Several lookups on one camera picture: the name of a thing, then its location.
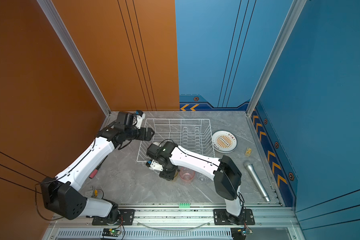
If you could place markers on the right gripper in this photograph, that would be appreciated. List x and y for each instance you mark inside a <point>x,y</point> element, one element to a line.
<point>167,177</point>

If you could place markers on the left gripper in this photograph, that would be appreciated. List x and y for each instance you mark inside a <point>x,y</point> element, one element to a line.
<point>149,135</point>

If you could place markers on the pink glass cup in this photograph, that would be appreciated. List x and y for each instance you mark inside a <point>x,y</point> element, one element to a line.
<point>187,175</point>

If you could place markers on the clear glass cup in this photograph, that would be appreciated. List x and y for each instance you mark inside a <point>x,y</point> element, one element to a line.
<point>202,179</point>

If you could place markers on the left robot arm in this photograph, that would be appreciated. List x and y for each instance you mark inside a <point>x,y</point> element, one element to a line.
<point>61,194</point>

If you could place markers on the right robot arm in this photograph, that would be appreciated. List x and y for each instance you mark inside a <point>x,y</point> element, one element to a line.
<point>168,157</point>

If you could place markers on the green terminal connector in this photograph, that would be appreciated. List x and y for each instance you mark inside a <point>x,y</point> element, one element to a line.
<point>184,205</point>

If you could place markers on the silver microphone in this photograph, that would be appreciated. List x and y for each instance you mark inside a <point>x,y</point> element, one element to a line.
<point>251,170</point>

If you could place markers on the small yellow wooden block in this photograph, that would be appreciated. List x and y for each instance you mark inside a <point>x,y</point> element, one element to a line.
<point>248,152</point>

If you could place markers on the left circuit board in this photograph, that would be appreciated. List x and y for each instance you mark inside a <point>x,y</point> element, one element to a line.
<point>112,234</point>

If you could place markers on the circuit board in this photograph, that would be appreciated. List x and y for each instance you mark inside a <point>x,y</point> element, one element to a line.
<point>112,234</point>
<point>238,233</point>

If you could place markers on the right circuit board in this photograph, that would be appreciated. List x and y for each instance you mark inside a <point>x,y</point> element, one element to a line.
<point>238,233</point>

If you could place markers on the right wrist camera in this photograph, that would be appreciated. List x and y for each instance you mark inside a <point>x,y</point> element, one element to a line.
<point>154,165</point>

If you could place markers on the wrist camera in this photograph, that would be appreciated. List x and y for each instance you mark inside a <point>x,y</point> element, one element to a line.
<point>154,165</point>
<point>139,116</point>

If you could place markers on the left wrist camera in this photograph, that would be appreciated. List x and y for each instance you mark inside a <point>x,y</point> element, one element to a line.
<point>139,116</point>

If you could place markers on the white wire dish rack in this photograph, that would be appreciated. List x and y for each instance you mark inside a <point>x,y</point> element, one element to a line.
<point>192,134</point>

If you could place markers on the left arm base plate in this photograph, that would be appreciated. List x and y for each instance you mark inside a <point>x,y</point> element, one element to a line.
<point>123,217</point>

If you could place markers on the red handled screwdriver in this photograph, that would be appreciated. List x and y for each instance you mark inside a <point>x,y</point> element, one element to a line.
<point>95,171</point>

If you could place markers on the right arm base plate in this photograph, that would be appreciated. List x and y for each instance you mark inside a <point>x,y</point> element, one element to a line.
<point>245,218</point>

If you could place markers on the aluminium front rail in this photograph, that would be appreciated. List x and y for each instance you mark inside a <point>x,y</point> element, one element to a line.
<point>171,217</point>

